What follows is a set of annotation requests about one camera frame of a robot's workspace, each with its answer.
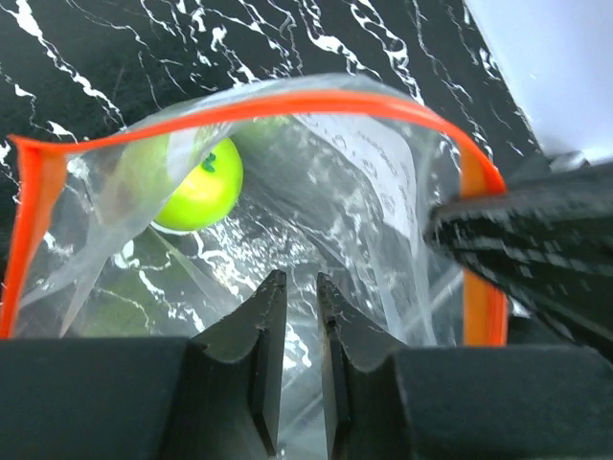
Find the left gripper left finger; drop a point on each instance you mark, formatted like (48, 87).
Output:
(226, 404)

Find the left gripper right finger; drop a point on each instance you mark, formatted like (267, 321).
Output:
(364, 418)

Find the clear zip top bag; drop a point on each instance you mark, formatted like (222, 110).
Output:
(99, 302)

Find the green fake lime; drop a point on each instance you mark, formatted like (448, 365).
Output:
(209, 192)

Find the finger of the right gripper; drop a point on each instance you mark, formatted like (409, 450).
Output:
(547, 243)

